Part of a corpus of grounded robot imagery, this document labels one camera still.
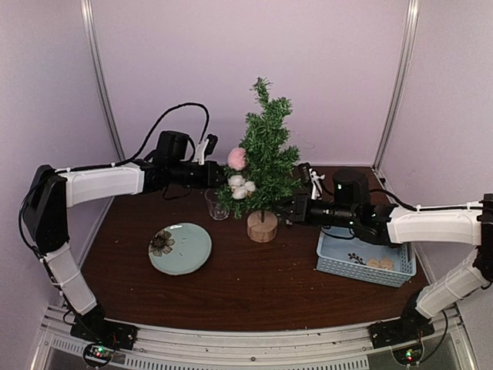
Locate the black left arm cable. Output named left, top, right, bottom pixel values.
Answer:
left=17, top=102, right=211, bottom=255

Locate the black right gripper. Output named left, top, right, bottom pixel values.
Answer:
left=272, top=193, right=357, bottom=230

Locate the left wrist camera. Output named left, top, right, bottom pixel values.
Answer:
left=193, top=134, right=218, bottom=165

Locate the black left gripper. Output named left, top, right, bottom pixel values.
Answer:
left=168, top=160, right=232, bottom=189

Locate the front aluminium rail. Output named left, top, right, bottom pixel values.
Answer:
left=28, top=306, right=479, bottom=369

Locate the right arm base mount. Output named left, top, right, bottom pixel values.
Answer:
left=368, top=293, right=435, bottom=366

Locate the fairy light wire string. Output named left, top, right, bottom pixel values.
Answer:
left=288, top=129, right=315, bottom=150

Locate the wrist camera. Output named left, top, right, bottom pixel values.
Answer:
left=193, top=134, right=218, bottom=165
left=298, top=163, right=325, bottom=200

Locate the pink pompom ornament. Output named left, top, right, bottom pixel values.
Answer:
left=227, top=147, right=247, bottom=171

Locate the left aluminium frame post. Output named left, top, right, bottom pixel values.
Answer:
left=80, top=0, right=125, bottom=160

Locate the blue plastic basket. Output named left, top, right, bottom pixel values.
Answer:
left=317, top=227, right=417, bottom=288

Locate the beige burlap bow ornament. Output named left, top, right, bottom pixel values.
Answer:
left=366, top=257, right=394, bottom=271

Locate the dark berry twig ornament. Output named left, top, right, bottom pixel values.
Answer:
left=348, top=253, right=365, bottom=265

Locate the small green christmas tree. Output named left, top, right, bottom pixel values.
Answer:
left=217, top=77, right=300, bottom=244

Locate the clear drinking glass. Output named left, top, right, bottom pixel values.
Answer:
left=204, top=189, right=229, bottom=221

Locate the aluminium frame post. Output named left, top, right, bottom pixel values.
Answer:
left=372, top=0, right=420, bottom=172
left=80, top=0, right=125, bottom=160

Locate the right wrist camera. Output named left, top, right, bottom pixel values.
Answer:
left=298, top=163, right=325, bottom=200

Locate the white cotton flower ornament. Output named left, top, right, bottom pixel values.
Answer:
left=228, top=175, right=257, bottom=200

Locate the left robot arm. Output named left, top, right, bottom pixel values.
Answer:
left=19, top=130, right=224, bottom=342

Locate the right aluminium frame post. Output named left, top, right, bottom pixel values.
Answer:
left=372, top=0, right=420, bottom=172

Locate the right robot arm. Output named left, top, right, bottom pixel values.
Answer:
left=274, top=193, right=492, bottom=341

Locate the light green floral plate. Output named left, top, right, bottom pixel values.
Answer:
left=148, top=223, right=212, bottom=276

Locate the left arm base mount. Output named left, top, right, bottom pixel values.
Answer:
left=70, top=303, right=138, bottom=369

